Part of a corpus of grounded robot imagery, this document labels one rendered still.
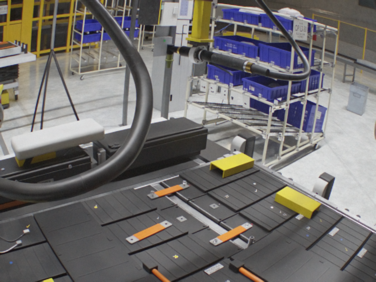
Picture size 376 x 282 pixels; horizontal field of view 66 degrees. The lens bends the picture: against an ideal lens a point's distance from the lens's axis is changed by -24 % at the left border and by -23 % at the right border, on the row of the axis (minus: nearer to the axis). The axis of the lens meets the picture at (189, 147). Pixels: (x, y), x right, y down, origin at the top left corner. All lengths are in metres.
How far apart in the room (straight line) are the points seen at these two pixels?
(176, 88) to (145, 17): 1.73
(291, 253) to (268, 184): 0.41
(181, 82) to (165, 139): 3.65
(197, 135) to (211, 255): 0.61
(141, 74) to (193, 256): 0.48
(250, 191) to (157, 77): 3.87
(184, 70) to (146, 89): 4.31
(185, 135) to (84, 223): 0.57
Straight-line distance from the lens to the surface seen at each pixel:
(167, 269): 0.86
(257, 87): 3.48
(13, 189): 0.53
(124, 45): 0.66
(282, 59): 3.45
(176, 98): 4.96
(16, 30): 10.42
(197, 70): 5.74
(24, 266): 0.88
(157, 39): 3.68
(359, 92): 7.04
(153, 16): 3.52
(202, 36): 1.42
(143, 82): 0.62
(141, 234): 0.96
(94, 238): 0.94
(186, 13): 4.86
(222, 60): 1.35
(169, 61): 1.57
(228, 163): 1.31
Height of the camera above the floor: 1.60
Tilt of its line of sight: 24 degrees down
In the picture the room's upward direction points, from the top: 5 degrees clockwise
